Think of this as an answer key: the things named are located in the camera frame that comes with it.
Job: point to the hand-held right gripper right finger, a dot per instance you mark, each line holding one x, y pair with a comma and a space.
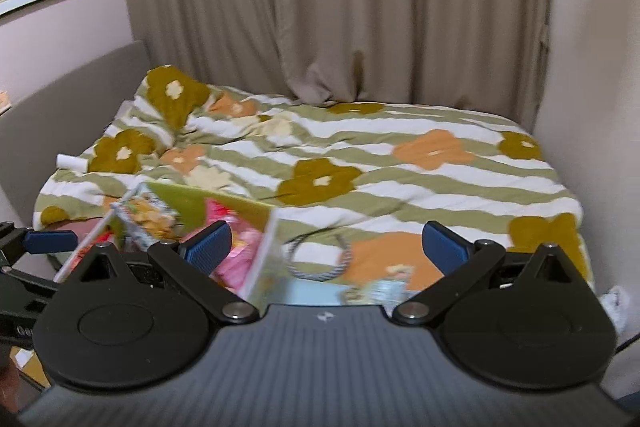
442, 252

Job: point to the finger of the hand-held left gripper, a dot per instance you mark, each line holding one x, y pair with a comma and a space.
50, 242

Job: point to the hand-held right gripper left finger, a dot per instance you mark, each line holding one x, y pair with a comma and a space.
207, 249

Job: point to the yellow-green bear print box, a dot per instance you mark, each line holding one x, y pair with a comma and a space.
195, 202

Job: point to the pink snack bag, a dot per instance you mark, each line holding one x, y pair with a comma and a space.
245, 252

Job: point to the snack bag with fried pieces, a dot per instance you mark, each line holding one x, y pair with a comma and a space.
145, 217

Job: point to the green striped floral blanket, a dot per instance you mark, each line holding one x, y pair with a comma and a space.
400, 187

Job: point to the white plastic bag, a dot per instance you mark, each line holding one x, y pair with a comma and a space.
614, 307

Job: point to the beige curtain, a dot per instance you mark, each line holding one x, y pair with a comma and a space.
325, 7

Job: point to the grey bed frame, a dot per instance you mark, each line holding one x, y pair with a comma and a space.
60, 107

